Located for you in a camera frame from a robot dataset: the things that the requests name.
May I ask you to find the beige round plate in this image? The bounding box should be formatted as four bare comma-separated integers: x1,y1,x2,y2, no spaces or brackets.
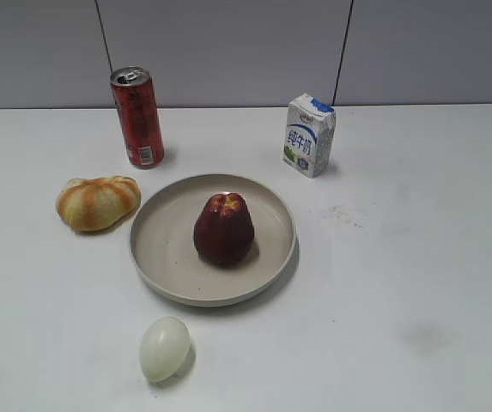
130,173,299,308

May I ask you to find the white egg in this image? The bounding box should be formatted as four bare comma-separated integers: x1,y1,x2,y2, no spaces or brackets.
139,317,191,383

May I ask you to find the white blue milk carton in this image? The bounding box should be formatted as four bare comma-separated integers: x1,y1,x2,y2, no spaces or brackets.
282,94,337,179

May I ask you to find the dark red apple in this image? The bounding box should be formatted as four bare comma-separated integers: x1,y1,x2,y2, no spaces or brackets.
193,192,255,266

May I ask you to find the orange striped bread bun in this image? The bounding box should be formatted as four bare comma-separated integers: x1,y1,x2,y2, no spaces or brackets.
56,175,141,233

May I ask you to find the red soda can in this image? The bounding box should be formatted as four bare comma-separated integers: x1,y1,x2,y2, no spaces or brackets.
110,66,165,168

